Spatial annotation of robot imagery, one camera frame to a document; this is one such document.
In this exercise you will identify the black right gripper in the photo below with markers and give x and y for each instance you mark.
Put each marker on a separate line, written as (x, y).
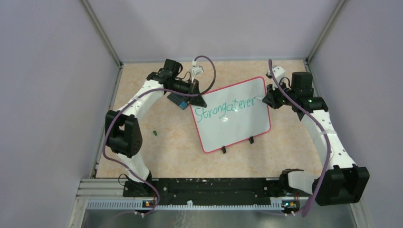
(270, 99)

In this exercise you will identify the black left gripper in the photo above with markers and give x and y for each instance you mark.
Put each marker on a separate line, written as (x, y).
(197, 100)

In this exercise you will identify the pink framed whiteboard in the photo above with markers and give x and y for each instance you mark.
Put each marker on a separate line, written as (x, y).
(232, 114)

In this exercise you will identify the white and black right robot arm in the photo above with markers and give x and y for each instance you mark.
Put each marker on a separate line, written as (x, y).
(341, 181)

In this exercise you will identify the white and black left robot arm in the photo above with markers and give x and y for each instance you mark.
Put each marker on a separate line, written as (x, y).
(122, 127)

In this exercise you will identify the light blue toy brick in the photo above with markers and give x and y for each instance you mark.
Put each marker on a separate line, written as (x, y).
(183, 105)

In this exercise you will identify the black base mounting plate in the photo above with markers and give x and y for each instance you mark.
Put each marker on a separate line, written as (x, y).
(210, 191)

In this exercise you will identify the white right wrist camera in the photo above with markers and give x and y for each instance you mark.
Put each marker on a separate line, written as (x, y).
(279, 74)

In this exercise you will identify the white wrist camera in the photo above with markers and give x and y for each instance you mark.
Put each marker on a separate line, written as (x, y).
(195, 70)
(279, 74)

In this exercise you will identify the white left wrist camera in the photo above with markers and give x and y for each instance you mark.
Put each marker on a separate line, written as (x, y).
(195, 70)

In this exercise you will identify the white slotted cable duct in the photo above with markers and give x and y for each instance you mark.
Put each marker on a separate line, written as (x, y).
(134, 204)

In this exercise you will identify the aluminium frame rail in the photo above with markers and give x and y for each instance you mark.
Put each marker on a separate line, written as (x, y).
(100, 188)

